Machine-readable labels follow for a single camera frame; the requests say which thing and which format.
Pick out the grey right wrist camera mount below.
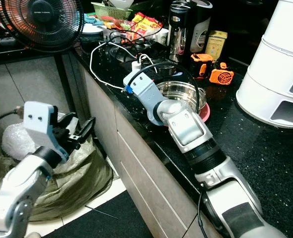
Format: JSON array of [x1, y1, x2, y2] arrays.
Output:
[[122, 69, 168, 125]]

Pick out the yellow carton box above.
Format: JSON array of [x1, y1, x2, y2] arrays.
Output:
[[205, 30, 228, 61]]

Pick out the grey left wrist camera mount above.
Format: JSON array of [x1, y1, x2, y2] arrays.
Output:
[[23, 101, 71, 165]]

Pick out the orange black device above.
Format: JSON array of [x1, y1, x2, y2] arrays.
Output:
[[190, 53, 215, 78]]

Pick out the grey woven sack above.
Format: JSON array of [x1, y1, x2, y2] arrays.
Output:
[[0, 133, 114, 222]]

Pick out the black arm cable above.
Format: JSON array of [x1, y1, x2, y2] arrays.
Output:
[[134, 62, 208, 112], [0, 110, 26, 133]]

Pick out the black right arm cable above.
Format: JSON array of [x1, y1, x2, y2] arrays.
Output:
[[134, 62, 208, 112]]

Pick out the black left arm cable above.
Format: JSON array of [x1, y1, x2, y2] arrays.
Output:
[[0, 110, 26, 133]]

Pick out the white tiered plastic rack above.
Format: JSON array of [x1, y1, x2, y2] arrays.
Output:
[[235, 0, 293, 129]]

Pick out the white charger plug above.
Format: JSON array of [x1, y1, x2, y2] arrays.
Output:
[[131, 60, 143, 73]]

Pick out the black table fan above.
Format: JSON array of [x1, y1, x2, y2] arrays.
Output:
[[0, 0, 85, 53]]

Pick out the stainless steel bowl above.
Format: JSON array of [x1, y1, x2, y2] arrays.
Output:
[[155, 80, 208, 114]]

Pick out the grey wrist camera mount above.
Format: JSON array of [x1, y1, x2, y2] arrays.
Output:
[[122, 69, 168, 125], [23, 101, 71, 165]]

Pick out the white charging cable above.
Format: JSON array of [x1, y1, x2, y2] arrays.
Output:
[[89, 40, 156, 91]]

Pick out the black floor mat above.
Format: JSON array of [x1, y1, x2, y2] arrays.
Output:
[[41, 190, 143, 238]]

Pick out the clear bubble wrap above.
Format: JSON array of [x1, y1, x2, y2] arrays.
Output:
[[1, 122, 39, 160]]

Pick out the red yellow snack packets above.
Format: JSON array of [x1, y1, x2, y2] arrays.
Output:
[[128, 12, 165, 46]]

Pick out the black chrome coffee maker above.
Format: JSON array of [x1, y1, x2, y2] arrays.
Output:
[[167, 0, 213, 63]]

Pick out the green plastic basket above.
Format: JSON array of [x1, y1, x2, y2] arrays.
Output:
[[90, 1, 135, 21]]

